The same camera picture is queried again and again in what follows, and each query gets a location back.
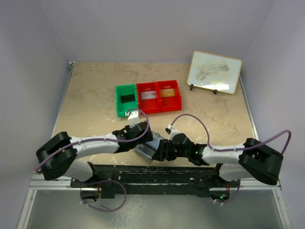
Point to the yellow framed whiteboard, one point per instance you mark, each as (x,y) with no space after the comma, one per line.
(212,71)

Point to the gold card in bin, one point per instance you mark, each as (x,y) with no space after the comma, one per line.
(168,92)

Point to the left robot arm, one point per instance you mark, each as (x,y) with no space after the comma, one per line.
(61,155)

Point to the green bin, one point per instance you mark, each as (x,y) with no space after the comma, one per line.
(124,90)

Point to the red bin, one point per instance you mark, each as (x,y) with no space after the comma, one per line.
(174,101)
(150,106)

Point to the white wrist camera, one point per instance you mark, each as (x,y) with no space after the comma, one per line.
(133,117)
(171,131)

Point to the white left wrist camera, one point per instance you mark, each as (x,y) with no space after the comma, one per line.
(133,117)

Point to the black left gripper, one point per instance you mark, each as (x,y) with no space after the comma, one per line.
(147,138)

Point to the black whiteboard stand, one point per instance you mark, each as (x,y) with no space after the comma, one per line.
(214,91)

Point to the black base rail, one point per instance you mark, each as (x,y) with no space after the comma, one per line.
(145,180)

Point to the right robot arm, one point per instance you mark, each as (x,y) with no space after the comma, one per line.
(253,160)

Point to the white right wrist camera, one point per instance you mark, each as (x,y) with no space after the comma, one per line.
(171,131)

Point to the black card in bin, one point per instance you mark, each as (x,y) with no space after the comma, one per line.
(127,98)

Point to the silver card in bin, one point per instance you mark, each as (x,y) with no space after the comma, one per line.
(148,95)

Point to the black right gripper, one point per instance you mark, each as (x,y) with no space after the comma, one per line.
(159,154)

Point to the grey leather card holder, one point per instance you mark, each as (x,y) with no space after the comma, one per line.
(148,149)

